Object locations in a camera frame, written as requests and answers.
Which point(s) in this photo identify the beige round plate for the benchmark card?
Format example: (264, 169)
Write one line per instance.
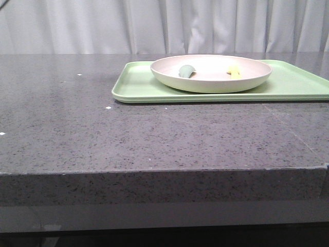
(211, 73)

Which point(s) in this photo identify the light green plastic tray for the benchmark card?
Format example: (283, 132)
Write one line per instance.
(136, 84)

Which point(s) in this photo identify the green plastic spoon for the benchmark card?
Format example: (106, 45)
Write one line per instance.
(187, 71)

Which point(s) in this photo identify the yellow plastic fork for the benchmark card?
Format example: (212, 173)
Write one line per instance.
(234, 72)

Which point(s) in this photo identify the grey pleated curtain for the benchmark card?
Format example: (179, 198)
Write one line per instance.
(162, 27)

